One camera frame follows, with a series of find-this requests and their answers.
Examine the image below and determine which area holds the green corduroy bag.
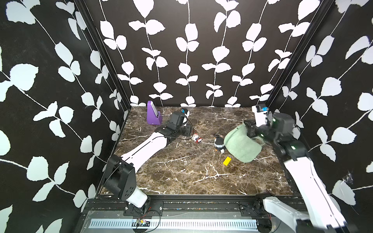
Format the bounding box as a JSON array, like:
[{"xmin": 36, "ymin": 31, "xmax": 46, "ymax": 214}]
[{"xmin": 224, "ymin": 124, "xmax": 265, "ymax": 163}]

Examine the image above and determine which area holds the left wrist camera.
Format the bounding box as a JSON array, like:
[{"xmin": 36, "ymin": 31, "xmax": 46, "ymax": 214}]
[{"xmin": 181, "ymin": 108, "xmax": 190, "ymax": 126}]

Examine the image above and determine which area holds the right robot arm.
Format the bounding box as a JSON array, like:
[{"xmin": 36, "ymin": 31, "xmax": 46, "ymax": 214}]
[{"xmin": 244, "ymin": 113, "xmax": 351, "ymax": 233}]

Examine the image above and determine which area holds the penguin plush keychain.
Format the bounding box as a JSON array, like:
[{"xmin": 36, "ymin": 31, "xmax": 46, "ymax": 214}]
[{"xmin": 213, "ymin": 134, "xmax": 226, "ymax": 154}]

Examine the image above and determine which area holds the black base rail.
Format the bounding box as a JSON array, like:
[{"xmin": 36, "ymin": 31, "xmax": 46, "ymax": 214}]
[{"xmin": 83, "ymin": 195, "xmax": 269, "ymax": 219}]

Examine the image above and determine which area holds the purple stand with card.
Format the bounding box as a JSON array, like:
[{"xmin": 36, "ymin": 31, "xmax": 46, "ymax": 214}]
[{"xmin": 147, "ymin": 101, "xmax": 163, "ymax": 125}]

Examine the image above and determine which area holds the small circuit board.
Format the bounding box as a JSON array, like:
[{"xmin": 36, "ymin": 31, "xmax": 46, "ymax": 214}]
[{"xmin": 136, "ymin": 219, "xmax": 151, "ymax": 228}]

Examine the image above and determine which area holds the red white charm keychain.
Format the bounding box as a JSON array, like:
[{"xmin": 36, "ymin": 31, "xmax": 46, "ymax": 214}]
[{"xmin": 191, "ymin": 134, "xmax": 203, "ymax": 144}]

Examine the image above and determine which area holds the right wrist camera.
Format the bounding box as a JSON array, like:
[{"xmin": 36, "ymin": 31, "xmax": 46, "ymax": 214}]
[{"xmin": 252, "ymin": 104, "xmax": 269, "ymax": 127}]

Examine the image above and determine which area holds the yellow block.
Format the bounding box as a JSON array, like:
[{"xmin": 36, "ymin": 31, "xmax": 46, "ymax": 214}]
[{"xmin": 223, "ymin": 156, "xmax": 232, "ymax": 166}]

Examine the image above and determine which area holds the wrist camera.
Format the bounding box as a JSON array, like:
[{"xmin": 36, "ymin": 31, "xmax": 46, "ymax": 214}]
[
  {"xmin": 181, "ymin": 108, "xmax": 190, "ymax": 126},
  {"xmin": 252, "ymin": 104, "xmax": 269, "ymax": 127}
]

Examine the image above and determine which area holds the white perforated rail strip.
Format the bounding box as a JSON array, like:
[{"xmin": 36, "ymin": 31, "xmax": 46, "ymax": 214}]
[{"xmin": 88, "ymin": 218, "xmax": 257, "ymax": 231}]

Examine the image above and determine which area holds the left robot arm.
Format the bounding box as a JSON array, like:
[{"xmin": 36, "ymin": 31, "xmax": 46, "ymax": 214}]
[{"xmin": 102, "ymin": 108, "xmax": 193, "ymax": 210}]

